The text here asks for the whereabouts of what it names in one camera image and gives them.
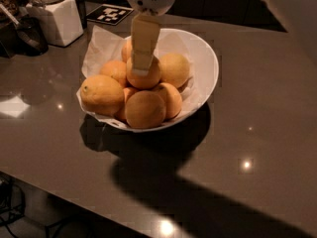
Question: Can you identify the white bowl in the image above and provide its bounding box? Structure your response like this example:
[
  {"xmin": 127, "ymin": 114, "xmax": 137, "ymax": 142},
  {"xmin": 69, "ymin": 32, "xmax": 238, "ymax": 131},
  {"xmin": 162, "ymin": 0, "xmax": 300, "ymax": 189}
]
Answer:
[{"xmin": 76, "ymin": 33, "xmax": 219, "ymax": 133}]

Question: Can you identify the black white marker card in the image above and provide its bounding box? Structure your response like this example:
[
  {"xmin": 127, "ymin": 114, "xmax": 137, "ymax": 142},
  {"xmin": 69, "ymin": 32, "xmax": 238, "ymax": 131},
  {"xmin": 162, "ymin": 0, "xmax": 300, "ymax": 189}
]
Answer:
[{"xmin": 86, "ymin": 4, "xmax": 133, "ymax": 26}]

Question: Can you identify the white square jar base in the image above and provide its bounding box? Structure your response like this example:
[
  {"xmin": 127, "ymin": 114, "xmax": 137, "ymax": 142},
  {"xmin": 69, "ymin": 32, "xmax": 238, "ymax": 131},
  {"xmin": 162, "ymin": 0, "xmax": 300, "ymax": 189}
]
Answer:
[{"xmin": 26, "ymin": 0, "xmax": 83, "ymax": 47}]

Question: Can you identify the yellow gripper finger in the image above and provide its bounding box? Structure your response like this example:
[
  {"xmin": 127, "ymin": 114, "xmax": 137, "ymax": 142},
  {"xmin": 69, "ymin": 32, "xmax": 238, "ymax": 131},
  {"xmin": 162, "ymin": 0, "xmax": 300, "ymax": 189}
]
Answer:
[{"xmin": 131, "ymin": 14, "xmax": 160, "ymax": 76}]

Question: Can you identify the dark bottle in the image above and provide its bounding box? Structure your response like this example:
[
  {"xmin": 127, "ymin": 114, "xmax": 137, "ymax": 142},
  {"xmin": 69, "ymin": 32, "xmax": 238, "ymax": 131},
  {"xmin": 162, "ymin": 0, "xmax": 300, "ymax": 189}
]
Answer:
[{"xmin": 75, "ymin": 0, "xmax": 87, "ymax": 29}]

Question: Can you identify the large front left orange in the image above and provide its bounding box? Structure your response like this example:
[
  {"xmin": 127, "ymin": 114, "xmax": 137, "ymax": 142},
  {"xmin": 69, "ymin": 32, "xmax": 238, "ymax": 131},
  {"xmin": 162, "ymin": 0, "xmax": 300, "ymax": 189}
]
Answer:
[{"xmin": 79, "ymin": 74, "xmax": 125, "ymax": 116}]

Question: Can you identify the white paper liner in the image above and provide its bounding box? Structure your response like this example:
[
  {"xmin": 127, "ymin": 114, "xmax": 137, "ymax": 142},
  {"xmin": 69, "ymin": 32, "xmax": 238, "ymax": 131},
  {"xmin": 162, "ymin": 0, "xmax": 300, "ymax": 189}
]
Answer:
[{"xmin": 82, "ymin": 27, "xmax": 200, "ymax": 127}]

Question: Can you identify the black kitchen appliance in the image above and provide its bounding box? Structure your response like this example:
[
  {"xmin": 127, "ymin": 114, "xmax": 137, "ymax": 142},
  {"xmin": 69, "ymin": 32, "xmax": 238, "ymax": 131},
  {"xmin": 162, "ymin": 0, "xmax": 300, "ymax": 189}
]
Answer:
[{"xmin": 0, "ymin": 4, "xmax": 49, "ymax": 57}]

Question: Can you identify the small hidden middle orange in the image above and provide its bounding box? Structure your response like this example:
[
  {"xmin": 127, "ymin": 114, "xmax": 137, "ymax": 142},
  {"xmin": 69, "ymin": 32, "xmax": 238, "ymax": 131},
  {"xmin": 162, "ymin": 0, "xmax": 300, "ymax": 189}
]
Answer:
[{"xmin": 115, "ymin": 87, "xmax": 138, "ymax": 122}]

